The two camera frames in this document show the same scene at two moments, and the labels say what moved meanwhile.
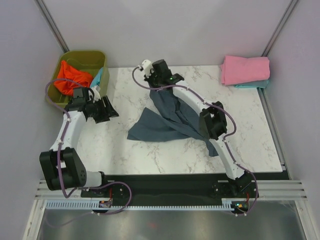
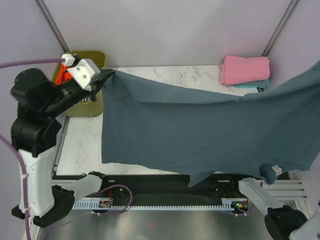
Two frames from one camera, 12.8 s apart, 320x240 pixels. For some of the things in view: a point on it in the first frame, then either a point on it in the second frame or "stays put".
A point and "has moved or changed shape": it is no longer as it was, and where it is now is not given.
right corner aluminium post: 282,23 stays put
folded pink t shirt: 237,70 stays put
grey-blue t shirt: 173,119 has moved or changed shape
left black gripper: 107,112 → 104,76
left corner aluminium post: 47,15 stays put
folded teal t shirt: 262,84 stays put
